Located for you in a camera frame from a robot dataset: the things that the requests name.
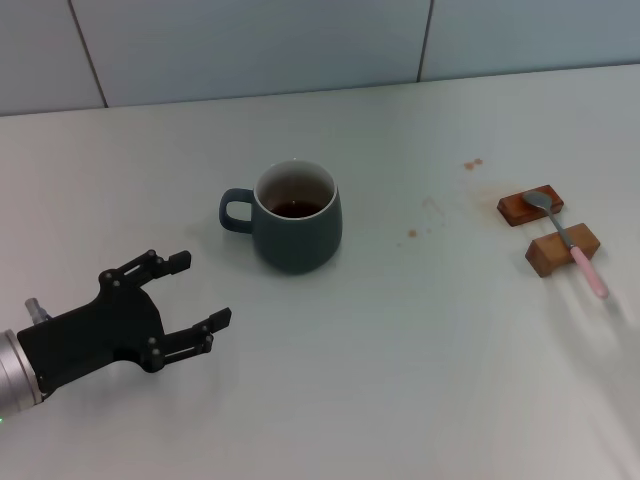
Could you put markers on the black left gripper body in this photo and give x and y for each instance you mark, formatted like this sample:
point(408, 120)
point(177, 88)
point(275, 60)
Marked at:
point(100, 330)

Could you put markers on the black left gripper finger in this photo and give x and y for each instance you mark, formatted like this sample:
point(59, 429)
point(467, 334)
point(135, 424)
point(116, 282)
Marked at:
point(220, 321)
point(180, 261)

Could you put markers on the grey ceramic cup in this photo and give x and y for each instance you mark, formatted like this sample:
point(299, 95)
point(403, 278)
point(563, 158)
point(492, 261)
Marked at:
point(300, 240)

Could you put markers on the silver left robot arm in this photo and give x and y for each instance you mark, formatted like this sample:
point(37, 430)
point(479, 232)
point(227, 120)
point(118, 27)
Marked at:
point(15, 375)

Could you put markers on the small silver plug connector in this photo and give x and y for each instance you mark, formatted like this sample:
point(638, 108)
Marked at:
point(36, 310)

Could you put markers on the dark reddish wooden block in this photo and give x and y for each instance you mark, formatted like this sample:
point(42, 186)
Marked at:
point(515, 210)

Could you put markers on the light brown wooden block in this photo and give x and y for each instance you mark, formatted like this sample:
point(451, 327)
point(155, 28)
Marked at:
point(550, 252)

